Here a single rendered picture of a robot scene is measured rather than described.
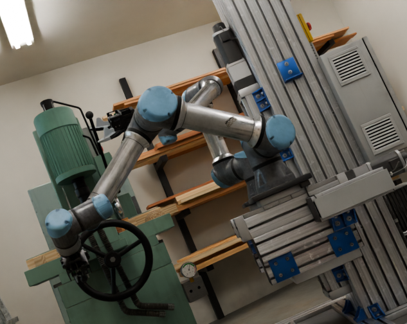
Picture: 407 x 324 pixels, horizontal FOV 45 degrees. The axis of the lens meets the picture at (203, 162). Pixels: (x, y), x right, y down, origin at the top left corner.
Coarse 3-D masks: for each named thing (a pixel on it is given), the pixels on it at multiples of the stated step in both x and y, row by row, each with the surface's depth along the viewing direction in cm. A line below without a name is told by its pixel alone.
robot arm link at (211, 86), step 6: (204, 78) 238; (210, 78) 233; (216, 78) 234; (204, 84) 232; (210, 84) 230; (216, 84) 231; (222, 84) 236; (204, 90) 224; (210, 90) 226; (216, 90) 230; (222, 90) 237; (198, 96) 218; (204, 96) 220; (210, 96) 224; (216, 96) 234; (192, 102) 214; (198, 102) 215; (204, 102) 218; (210, 102) 227
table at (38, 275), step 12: (168, 216) 202; (144, 228) 198; (156, 228) 199; (168, 228) 201; (120, 240) 186; (132, 240) 196; (48, 264) 188; (60, 264) 189; (36, 276) 186; (48, 276) 187
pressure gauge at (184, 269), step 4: (184, 264) 192; (188, 264) 193; (192, 264) 193; (180, 268) 194; (184, 268) 192; (188, 268) 192; (192, 268) 193; (196, 268) 193; (184, 272) 192; (188, 272) 192; (192, 272) 192; (196, 272) 192; (184, 276) 193; (188, 276) 192; (192, 276) 192; (192, 280) 194
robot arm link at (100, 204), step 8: (88, 200) 147; (96, 200) 145; (104, 200) 146; (80, 208) 144; (88, 208) 144; (96, 208) 144; (104, 208) 145; (112, 208) 147; (80, 216) 142; (88, 216) 143; (96, 216) 144; (104, 216) 146; (80, 224) 142; (88, 224) 144; (96, 224) 149
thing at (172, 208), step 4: (172, 204) 219; (164, 208) 218; (168, 208) 218; (172, 208) 218; (176, 208) 219; (168, 212) 218; (172, 212) 218; (144, 216) 215; (136, 220) 214; (140, 220) 214; (144, 220) 215
